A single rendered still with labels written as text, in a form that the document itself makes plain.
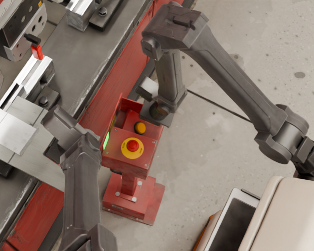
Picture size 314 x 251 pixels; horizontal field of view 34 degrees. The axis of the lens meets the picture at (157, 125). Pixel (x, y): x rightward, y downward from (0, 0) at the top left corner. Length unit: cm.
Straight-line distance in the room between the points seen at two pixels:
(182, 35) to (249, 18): 192
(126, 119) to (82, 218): 90
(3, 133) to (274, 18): 189
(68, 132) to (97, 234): 40
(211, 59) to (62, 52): 75
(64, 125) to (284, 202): 48
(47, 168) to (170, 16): 57
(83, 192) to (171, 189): 152
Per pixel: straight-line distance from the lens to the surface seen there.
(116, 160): 162
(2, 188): 152
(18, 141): 141
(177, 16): 103
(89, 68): 163
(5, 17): 117
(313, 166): 122
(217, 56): 103
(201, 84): 263
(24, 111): 145
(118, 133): 164
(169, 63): 115
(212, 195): 242
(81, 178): 94
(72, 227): 82
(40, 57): 132
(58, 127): 111
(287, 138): 117
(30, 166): 139
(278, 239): 101
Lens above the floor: 230
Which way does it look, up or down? 67 degrees down
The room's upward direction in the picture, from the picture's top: 12 degrees clockwise
